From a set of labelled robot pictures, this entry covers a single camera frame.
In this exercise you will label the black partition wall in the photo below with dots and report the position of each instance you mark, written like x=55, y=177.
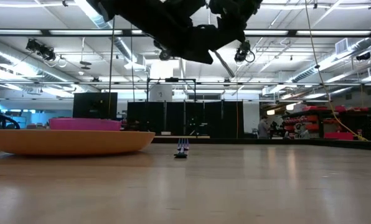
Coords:
x=204, y=119

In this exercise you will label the black screen panel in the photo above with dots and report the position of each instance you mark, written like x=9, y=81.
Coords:
x=95, y=105

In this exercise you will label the silver ventilation duct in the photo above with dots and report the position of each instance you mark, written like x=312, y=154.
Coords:
x=123, y=46

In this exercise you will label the shelf with red bins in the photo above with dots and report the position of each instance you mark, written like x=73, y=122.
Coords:
x=344, y=124

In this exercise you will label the orange plastic plate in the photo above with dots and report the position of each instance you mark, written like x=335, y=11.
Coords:
x=64, y=143

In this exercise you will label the black ceiling camera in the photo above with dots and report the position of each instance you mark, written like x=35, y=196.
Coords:
x=243, y=53
x=41, y=49

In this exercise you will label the black overhead frame beam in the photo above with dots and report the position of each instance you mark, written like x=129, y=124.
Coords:
x=79, y=32

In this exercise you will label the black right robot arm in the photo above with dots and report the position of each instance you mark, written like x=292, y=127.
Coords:
x=235, y=12

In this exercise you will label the black table edge rail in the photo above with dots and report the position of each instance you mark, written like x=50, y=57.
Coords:
x=266, y=143

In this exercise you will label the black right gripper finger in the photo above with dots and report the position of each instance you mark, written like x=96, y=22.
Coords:
x=104, y=7

